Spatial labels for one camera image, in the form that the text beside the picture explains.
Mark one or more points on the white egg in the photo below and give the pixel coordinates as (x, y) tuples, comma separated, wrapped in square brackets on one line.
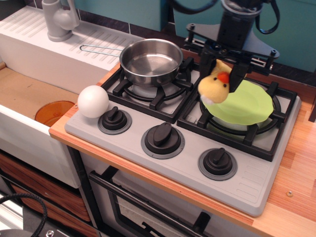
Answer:
[(93, 101)]

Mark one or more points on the light green plate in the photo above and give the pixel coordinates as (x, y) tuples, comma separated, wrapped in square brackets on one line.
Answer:
[(248, 105)]

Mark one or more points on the black left stove knob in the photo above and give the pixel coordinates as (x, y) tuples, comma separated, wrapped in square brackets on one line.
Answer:
[(114, 121)]

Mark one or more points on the toy oven door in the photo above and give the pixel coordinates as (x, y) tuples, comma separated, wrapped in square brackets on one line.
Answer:
[(134, 222)]

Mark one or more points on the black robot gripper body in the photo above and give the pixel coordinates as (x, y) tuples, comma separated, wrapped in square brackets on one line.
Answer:
[(234, 41)]

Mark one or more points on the black burner grate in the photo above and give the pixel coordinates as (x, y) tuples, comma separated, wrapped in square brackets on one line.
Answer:
[(265, 140), (165, 102)]

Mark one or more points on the grey toy faucet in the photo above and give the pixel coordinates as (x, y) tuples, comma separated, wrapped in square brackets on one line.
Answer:
[(60, 22)]

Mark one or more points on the white toy sink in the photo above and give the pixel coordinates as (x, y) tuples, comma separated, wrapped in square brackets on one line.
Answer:
[(35, 71)]

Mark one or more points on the black left burner grate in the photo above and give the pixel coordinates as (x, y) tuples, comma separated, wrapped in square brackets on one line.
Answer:
[(165, 102)]

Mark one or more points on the black right burner grate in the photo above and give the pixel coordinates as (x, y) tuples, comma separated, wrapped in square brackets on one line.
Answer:
[(265, 140)]

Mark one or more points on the black middle stove knob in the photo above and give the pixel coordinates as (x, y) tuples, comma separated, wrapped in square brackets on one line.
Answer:
[(162, 141)]

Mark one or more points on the black stove knob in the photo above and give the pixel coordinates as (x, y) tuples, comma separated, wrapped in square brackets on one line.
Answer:
[(162, 141), (217, 164), (114, 121)]

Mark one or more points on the black right stove knob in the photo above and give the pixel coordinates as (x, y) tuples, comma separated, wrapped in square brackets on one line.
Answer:
[(217, 164)]

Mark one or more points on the yellow stuffed duck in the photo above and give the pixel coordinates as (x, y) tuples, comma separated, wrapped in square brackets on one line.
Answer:
[(215, 88)]

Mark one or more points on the grey toy stove top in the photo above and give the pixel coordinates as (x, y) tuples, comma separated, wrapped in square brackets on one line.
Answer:
[(247, 190)]

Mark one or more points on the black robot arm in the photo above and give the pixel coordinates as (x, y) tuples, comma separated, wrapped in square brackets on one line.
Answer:
[(240, 5)]

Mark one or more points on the stainless steel pan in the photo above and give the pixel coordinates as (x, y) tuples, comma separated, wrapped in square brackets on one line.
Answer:
[(147, 62)]

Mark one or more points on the wooden drawer front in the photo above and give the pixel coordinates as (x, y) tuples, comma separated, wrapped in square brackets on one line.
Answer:
[(65, 206)]

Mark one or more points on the black oven door handle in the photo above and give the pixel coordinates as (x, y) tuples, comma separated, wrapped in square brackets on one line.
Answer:
[(105, 181)]

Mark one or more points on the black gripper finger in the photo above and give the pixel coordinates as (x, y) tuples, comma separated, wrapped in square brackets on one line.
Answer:
[(237, 74), (207, 63)]

